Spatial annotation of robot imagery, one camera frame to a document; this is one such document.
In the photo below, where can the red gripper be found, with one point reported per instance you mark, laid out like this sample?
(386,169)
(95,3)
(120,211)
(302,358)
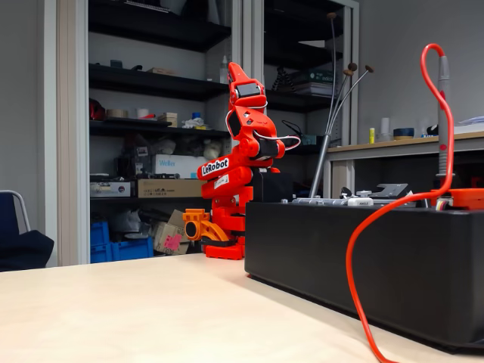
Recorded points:
(249,91)

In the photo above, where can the grey metal lid panel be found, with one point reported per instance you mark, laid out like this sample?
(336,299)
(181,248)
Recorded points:
(321,201)

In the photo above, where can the grey test probe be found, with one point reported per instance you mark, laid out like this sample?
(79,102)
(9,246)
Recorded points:
(443,113)

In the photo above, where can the red robot arm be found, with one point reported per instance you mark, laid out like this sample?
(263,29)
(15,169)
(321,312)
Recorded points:
(227,181)

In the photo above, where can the open storage cabinet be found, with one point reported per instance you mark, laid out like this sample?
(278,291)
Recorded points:
(151,81)

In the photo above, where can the white plastic bottle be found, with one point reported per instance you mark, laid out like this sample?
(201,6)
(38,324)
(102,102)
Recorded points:
(224,73)

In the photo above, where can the small black tripod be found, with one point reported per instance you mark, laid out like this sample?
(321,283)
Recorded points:
(283,81)

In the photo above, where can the white rag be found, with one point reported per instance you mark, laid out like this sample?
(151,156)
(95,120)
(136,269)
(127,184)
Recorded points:
(193,123)

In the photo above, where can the stack of books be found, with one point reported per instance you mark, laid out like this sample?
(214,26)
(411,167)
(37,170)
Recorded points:
(314,83)

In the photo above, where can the small cardboard boxes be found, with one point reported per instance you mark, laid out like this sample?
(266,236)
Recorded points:
(169,119)

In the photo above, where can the green electronic device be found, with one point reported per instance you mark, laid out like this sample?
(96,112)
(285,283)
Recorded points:
(308,140)

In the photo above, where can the white tape roll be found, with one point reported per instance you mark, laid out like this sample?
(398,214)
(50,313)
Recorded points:
(142,113)

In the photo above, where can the white Weller box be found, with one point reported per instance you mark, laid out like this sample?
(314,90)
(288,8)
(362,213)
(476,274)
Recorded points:
(170,168)

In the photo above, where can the black block on box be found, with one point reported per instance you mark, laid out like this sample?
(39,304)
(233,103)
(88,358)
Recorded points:
(272,187)

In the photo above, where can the grey metal stem ornament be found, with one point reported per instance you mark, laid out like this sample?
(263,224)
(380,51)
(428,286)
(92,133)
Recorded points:
(319,166)

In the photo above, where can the beige tape roll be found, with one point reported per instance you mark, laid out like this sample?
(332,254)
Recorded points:
(117,113)

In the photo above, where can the long brown carton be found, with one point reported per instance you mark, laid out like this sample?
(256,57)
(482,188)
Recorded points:
(170,188)

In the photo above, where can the wooden side counter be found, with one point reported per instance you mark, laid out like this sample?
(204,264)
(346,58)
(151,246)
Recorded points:
(359,148)

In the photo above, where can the red object on shelf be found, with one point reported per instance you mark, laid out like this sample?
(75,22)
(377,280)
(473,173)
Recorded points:
(96,111)

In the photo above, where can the yellow glue stick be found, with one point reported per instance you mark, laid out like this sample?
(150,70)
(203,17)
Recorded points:
(371,136)

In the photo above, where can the orange table clamp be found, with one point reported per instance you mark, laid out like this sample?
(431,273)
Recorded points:
(204,227)

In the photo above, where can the plain cardboard box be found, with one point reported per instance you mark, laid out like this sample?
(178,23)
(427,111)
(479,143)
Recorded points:
(177,218)

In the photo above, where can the white printed carton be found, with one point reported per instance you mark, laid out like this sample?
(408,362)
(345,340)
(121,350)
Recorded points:
(109,189)

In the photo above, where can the blue tape roll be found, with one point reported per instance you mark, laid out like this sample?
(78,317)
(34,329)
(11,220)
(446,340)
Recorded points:
(404,133)

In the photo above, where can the white angle knob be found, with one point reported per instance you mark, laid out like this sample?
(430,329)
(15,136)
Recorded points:
(360,202)

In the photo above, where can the cardboard box pink label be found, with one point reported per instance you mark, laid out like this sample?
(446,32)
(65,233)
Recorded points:
(170,240)

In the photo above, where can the large blue plastic crate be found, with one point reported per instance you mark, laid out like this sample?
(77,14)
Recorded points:
(128,251)

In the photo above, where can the small blue plastic crate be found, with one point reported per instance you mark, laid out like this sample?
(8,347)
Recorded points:
(99,232)

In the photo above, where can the black task box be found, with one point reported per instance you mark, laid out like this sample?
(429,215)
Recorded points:
(378,264)

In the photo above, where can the paper stack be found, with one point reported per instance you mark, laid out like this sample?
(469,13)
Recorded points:
(472,125)

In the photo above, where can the red display module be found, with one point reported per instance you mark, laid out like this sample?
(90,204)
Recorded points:
(469,198)

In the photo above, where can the blue chair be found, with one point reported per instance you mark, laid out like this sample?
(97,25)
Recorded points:
(22,249)

